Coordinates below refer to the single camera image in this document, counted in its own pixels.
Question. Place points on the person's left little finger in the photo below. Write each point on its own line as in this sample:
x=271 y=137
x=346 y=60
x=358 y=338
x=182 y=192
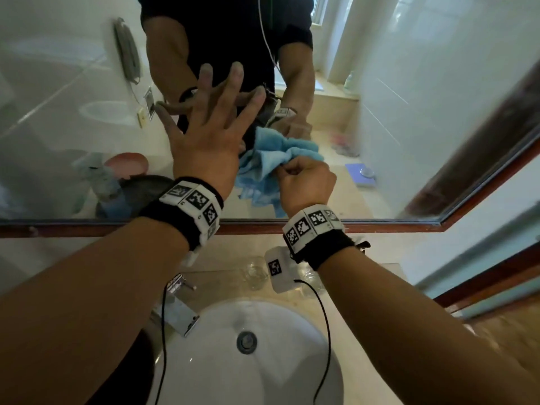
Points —
x=168 y=118

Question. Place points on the black wristband with marker tags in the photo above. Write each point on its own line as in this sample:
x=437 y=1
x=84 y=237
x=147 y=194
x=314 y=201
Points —
x=314 y=231
x=190 y=208

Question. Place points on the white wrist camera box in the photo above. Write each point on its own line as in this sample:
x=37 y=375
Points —
x=280 y=269

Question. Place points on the wood framed wall mirror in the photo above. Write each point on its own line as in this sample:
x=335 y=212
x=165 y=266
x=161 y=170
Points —
x=422 y=101

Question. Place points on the person's right fingers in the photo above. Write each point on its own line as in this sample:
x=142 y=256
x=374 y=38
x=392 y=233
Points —
x=295 y=166

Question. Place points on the person's left middle finger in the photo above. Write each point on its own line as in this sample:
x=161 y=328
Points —
x=232 y=88

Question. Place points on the person's left forearm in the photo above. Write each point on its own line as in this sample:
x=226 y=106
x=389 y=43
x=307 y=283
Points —
x=84 y=307

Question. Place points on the chrome faucet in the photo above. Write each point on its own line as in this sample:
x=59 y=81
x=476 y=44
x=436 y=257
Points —
x=177 y=310

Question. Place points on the clear drinking glass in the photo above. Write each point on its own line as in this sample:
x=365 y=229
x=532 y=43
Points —
x=256 y=274

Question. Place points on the white ceramic sink basin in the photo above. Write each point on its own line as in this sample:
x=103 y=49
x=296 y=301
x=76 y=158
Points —
x=274 y=375

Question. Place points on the person's left hand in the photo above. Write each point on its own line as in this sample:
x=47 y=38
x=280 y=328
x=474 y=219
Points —
x=202 y=151

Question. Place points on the person's right hand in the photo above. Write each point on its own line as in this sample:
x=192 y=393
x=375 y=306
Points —
x=306 y=185

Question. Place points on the metal sink drain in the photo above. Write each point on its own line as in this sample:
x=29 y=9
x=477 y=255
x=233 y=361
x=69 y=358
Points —
x=247 y=342

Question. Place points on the person's right forearm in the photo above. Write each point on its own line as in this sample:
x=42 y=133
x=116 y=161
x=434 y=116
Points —
x=417 y=337

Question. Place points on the brown wooden door frame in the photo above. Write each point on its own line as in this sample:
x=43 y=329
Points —
x=489 y=276

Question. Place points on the blue cleaning cloth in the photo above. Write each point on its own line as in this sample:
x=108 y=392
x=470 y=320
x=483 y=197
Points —
x=263 y=164

